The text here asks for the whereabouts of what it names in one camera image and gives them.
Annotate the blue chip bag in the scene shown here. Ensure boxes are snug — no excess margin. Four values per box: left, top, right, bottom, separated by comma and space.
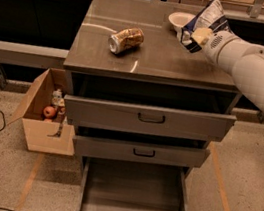
178, 0, 231, 53

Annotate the bottom grey drawer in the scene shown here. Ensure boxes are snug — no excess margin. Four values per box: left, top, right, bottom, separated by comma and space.
76, 158, 188, 211

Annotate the crushed soda can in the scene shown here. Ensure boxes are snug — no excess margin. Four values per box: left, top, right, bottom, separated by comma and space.
108, 28, 144, 54

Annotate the grey drawer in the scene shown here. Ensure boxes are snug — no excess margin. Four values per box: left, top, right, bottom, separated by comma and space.
65, 95, 236, 141
76, 158, 188, 211
73, 135, 210, 168

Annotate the grey metal rail bench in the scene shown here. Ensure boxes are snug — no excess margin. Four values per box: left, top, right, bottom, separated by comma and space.
0, 41, 68, 69

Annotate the cardboard box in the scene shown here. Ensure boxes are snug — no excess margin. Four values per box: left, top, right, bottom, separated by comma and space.
8, 68, 74, 156

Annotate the small clear bottle in box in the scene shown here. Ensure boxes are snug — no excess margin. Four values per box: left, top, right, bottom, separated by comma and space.
51, 88, 63, 106

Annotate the top grey drawer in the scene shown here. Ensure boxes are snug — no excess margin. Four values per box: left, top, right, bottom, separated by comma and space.
65, 95, 236, 141

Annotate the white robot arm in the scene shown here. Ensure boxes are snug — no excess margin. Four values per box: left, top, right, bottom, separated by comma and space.
191, 28, 264, 113

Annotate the grey drawer cabinet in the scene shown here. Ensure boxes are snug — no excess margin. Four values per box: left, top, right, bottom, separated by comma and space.
47, 0, 264, 184

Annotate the middle grey drawer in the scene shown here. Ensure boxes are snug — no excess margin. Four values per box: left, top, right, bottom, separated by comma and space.
73, 135, 210, 168

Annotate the red apple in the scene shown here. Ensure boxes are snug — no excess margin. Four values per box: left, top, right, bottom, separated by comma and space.
42, 106, 57, 119

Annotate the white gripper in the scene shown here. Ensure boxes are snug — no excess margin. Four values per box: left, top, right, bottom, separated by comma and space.
191, 27, 238, 67

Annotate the white bowl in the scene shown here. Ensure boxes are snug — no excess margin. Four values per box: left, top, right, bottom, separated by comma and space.
168, 12, 194, 32

